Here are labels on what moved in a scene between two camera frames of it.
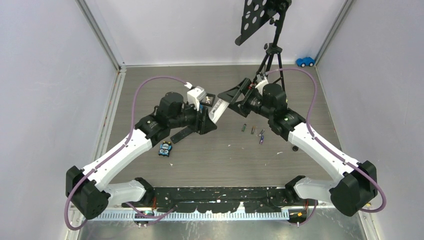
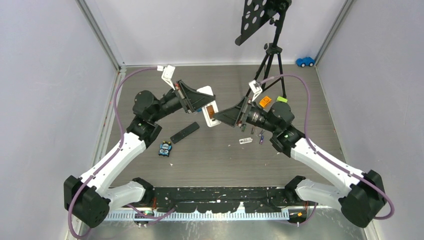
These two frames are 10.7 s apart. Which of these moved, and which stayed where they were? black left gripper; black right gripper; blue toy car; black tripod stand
Moved: black right gripper; black left gripper
Stayed: black tripod stand; blue toy car
